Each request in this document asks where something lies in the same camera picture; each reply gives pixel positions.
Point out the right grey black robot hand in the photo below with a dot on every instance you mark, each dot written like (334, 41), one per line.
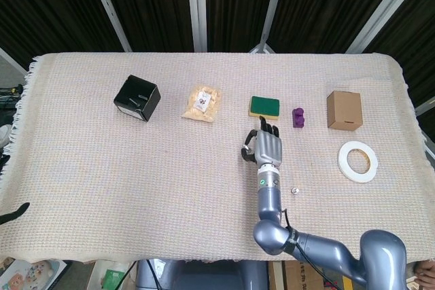
(270, 147)

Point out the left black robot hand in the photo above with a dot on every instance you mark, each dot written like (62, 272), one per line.
(15, 213)

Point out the silver bolt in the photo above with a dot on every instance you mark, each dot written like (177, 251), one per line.
(295, 189)

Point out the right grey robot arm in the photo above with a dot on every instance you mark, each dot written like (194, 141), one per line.
(270, 198)

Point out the purple toy block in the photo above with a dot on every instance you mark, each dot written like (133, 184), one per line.
(298, 118)

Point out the yellow sponge with green pad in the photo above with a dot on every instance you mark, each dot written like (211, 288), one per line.
(265, 105)

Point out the colourful picture box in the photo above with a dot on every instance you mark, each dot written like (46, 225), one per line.
(30, 274)

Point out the white tape roll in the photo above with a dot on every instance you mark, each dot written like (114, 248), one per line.
(343, 164)

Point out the clear bag of yellow snacks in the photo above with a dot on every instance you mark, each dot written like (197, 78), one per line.
(204, 111)

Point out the brown cardboard box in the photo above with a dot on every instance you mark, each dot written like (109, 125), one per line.
(345, 106)

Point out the green packet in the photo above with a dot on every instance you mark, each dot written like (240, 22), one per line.
(113, 280)

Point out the beige woven tablecloth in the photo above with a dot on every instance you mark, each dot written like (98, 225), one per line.
(136, 184)

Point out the black open cardboard box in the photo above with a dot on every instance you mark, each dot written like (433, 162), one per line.
(149, 106)

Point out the printed brown carton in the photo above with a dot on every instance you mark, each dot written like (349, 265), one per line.
(299, 276)

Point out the white metal frame post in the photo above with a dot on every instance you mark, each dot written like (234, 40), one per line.
(380, 15)
(108, 8)
(272, 8)
(198, 4)

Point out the grey metal frame beam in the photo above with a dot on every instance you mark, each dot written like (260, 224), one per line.
(12, 60)
(426, 106)

